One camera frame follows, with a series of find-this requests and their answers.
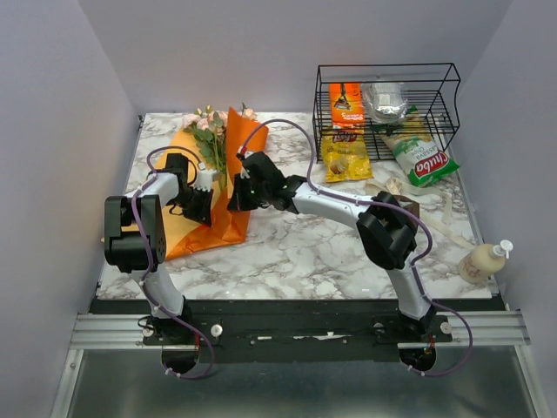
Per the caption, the pink fake flower bunch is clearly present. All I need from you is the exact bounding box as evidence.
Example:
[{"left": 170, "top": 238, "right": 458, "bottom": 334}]
[{"left": 241, "top": 103, "right": 258, "bottom": 121}]

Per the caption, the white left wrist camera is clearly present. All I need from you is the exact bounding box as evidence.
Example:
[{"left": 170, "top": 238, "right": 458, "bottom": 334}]
[{"left": 193, "top": 169, "right": 220, "bottom": 192}]

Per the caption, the orange razor package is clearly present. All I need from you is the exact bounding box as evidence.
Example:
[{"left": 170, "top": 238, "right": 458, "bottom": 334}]
[{"left": 329, "top": 83, "right": 366, "bottom": 129}]

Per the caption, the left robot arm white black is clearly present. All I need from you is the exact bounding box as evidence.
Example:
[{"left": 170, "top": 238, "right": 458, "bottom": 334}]
[{"left": 104, "top": 152, "right": 219, "bottom": 344}]

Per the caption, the black wire basket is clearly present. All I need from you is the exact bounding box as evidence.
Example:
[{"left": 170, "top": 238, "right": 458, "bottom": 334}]
[{"left": 312, "top": 63, "right": 461, "bottom": 161}]

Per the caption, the orange wrapping paper sheet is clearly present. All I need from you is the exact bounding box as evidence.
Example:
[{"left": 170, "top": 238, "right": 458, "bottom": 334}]
[{"left": 153, "top": 107, "right": 258, "bottom": 260}]

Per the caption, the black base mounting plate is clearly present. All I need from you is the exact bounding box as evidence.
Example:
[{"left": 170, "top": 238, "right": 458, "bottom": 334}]
[{"left": 91, "top": 298, "right": 506, "bottom": 369}]

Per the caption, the yellow lays chip bag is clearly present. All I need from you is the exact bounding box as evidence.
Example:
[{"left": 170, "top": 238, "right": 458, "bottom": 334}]
[{"left": 321, "top": 129, "right": 373, "bottom": 183}]

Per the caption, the aluminium frame rail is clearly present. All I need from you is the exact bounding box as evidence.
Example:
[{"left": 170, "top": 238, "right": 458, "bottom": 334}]
[{"left": 51, "top": 310, "right": 551, "bottom": 417}]

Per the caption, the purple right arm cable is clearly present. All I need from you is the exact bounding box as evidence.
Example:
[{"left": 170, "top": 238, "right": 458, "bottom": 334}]
[{"left": 237, "top": 118, "right": 475, "bottom": 378}]

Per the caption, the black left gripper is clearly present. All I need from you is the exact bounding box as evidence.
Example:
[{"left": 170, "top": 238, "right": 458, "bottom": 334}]
[{"left": 171, "top": 185, "right": 214, "bottom": 226}]

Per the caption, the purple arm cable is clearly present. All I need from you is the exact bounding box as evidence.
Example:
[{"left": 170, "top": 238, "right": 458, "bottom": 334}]
[
  {"left": 130, "top": 146, "right": 217, "bottom": 380},
  {"left": 237, "top": 118, "right": 475, "bottom": 378}
]

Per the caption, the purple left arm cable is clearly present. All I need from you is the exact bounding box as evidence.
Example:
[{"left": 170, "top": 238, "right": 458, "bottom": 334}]
[{"left": 130, "top": 146, "right": 217, "bottom": 380}]

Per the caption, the silver foil packet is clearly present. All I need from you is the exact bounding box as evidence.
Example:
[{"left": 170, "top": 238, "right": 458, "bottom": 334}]
[{"left": 362, "top": 82, "right": 408, "bottom": 125}]

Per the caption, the cream printed ribbon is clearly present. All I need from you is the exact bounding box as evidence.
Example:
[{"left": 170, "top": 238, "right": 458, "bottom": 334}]
[{"left": 365, "top": 176, "right": 478, "bottom": 252}]

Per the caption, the green white cassava chip bag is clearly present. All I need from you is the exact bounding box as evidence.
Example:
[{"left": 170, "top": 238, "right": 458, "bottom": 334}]
[{"left": 380, "top": 106, "right": 460, "bottom": 188}]

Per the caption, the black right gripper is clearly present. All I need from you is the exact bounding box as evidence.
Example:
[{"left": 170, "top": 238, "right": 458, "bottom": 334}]
[{"left": 227, "top": 173, "right": 270, "bottom": 212}]

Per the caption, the green brown snack bag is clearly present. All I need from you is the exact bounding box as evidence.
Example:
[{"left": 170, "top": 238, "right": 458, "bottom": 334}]
[{"left": 393, "top": 194, "right": 420, "bottom": 219}]

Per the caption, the cream lotion pump bottle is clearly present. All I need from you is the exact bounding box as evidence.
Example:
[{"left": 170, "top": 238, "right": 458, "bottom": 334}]
[{"left": 458, "top": 239, "right": 513, "bottom": 284}]

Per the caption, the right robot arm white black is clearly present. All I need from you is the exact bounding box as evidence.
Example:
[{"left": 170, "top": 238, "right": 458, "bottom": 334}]
[{"left": 228, "top": 151, "right": 435, "bottom": 341}]

